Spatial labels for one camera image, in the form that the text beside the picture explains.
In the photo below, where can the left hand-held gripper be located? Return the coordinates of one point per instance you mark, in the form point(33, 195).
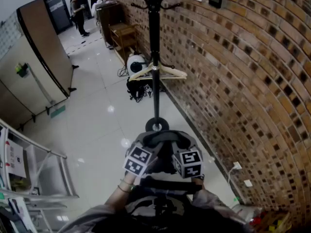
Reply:
point(136, 160)

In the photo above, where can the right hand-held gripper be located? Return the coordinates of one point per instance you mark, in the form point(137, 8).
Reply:
point(190, 165)

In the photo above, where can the black coat rack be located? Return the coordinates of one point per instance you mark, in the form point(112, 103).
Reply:
point(155, 93)

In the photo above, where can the person's left forearm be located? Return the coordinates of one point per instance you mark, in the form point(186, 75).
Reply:
point(119, 195)

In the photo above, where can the person's right forearm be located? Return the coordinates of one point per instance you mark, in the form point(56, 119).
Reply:
point(205, 195)

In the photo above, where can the metal storage rack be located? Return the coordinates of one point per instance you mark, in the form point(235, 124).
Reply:
point(36, 195)

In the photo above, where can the green wrist band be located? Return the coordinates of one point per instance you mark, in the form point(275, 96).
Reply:
point(125, 185)

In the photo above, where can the person's grey jacket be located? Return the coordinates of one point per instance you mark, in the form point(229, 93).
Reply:
point(97, 220)

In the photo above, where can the green-headed floor mop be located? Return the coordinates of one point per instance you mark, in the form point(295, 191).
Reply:
point(58, 111)

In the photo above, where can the wooden clothes hanger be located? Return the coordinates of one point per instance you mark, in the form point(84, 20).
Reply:
point(178, 73)

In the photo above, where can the white round device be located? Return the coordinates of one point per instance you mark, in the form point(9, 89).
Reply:
point(136, 63)

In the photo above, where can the box of colourful items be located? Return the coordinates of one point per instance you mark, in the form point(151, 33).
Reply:
point(269, 223)

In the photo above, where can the white paper sign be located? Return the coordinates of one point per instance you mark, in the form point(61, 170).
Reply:
point(15, 158)

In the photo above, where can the light wooden shelf trolley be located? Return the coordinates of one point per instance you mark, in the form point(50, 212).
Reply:
point(124, 35)

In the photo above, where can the folding partition screen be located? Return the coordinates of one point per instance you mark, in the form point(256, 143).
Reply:
point(36, 57)

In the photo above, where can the dark wooden cabinet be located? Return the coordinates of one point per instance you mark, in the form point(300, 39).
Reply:
point(109, 18)

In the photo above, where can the green holder on partition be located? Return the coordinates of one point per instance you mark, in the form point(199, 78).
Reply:
point(22, 70)

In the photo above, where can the dark door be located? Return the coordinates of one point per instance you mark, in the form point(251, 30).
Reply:
point(57, 6)

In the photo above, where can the black chest mount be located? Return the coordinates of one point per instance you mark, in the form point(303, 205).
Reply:
point(170, 186)

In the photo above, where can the white wall socket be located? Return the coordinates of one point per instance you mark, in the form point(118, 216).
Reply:
point(237, 165)

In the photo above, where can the white wall plate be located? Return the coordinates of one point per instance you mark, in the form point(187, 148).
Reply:
point(248, 183)

